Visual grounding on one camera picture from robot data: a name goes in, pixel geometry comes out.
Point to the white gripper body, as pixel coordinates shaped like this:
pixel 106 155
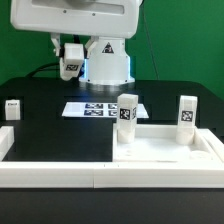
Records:
pixel 103 18

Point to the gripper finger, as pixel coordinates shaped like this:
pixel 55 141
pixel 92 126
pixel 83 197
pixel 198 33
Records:
pixel 55 38
pixel 90 45

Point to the white square tabletop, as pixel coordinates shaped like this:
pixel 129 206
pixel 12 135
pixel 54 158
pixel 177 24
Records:
pixel 157 143

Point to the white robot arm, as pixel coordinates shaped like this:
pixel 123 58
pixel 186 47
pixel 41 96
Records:
pixel 88 36

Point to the white marker base sheet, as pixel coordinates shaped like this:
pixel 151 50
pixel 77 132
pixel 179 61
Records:
pixel 101 110

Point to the white U-shaped obstacle fence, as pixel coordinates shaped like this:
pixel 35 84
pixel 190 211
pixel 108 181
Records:
pixel 193 174

